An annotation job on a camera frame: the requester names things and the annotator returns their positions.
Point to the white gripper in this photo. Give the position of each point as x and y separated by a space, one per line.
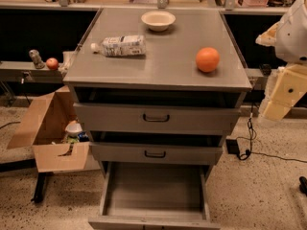
292 38

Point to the orange fruit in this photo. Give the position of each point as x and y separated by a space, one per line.
207 59

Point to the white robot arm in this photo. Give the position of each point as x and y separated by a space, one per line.
292 34

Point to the grey drawer cabinet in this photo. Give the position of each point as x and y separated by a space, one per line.
166 75

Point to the top grey drawer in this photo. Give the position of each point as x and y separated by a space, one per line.
156 118

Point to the grey drawer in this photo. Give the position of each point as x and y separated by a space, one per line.
138 196
161 154
156 118

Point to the middle grey drawer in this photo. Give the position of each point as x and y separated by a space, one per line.
161 154

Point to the bottom grey drawer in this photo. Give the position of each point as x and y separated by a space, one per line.
138 196

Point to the black device on shelf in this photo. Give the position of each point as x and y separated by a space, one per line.
265 69

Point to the black power adapter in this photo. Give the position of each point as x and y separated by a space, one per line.
232 146

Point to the white milk bottle lying down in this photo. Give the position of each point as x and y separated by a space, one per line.
120 46

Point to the white bowl in box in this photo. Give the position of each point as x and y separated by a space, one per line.
73 129

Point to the small red apple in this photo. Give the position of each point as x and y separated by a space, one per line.
52 63

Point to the cardboard box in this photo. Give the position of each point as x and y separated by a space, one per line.
42 128

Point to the small grey figurine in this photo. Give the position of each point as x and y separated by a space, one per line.
36 59

